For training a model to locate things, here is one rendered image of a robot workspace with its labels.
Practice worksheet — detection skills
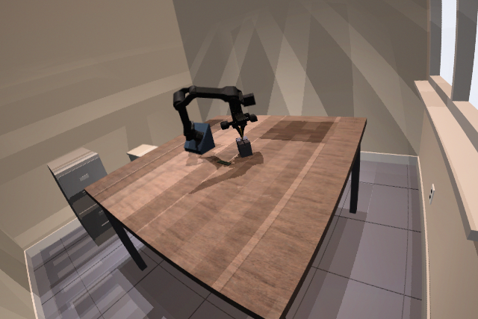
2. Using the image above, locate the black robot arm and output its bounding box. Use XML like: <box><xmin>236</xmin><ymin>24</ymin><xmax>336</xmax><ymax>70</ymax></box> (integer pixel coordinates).
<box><xmin>173</xmin><ymin>85</ymin><xmax>256</xmax><ymax>142</ymax></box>

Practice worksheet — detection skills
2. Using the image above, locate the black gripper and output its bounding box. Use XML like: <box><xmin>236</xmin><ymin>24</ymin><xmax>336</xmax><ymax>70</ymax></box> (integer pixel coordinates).
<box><xmin>220</xmin><ymin>108</ymin><xmax>258</xmax><ymax>137</ymax></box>

